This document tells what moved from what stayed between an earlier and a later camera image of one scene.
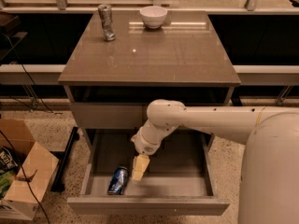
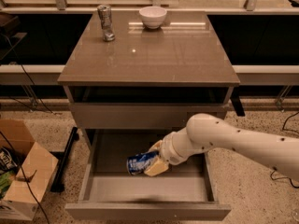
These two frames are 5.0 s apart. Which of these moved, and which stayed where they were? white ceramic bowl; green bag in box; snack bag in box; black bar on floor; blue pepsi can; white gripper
Moved: blue pepsi can; white gripper
Stayed: black bar on floor; green bag in box; snack bag in box; white ceramic bowl
